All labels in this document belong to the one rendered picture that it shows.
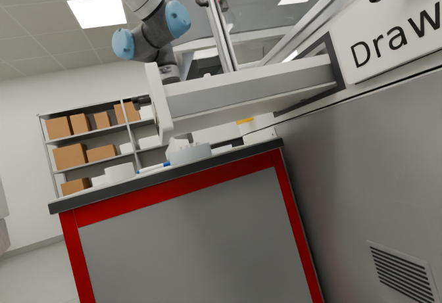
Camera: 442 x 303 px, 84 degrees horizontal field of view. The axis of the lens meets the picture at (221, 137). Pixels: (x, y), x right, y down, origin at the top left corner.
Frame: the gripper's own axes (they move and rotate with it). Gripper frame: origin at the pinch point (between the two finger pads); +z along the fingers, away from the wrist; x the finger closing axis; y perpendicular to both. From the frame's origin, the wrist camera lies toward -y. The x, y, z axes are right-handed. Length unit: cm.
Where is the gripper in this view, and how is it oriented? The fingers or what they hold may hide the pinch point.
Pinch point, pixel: (192, 142)
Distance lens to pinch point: 77.1
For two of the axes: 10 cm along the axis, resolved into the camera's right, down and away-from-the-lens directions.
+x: 0.7, -0.6, -10.0
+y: -9.6, 2.6, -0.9
